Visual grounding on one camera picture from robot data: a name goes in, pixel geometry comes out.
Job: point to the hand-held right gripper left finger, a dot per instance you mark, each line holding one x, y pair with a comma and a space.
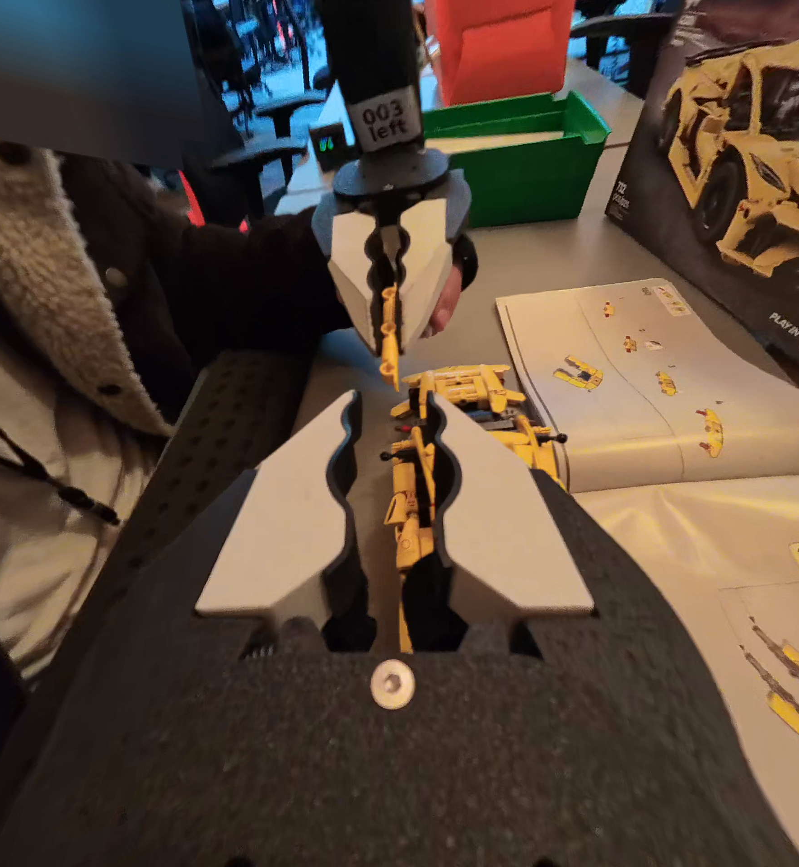
277, 542

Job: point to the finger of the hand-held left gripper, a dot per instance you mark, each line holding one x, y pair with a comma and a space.
348, 264
430, 264

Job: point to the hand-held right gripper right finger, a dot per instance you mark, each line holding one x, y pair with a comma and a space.
514, 542

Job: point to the yellow connector with red axle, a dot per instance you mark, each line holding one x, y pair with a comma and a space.
390, 345

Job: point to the yellow curved panel brick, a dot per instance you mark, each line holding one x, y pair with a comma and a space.
390, 376

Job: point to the yellow toy brick car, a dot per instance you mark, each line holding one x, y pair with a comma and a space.
467, 389

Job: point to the person's left forearm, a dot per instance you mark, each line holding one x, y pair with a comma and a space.
250, 284

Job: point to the grey desk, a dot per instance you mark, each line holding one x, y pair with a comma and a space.
541, 257

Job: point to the person's left hand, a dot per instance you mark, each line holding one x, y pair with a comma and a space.
448, 305

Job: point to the black digital display device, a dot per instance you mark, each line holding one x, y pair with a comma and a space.
331, 145

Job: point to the black dotted mat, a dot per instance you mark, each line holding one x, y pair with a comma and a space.
223, 440

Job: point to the green plastic bin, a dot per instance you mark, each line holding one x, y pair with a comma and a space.
528, 183

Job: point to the red felt bag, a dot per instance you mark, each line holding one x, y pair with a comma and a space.
501, 47

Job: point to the open instruction booklet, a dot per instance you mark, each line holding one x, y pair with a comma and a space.
643, 420

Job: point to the toy car product box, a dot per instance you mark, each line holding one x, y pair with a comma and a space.
745, 135

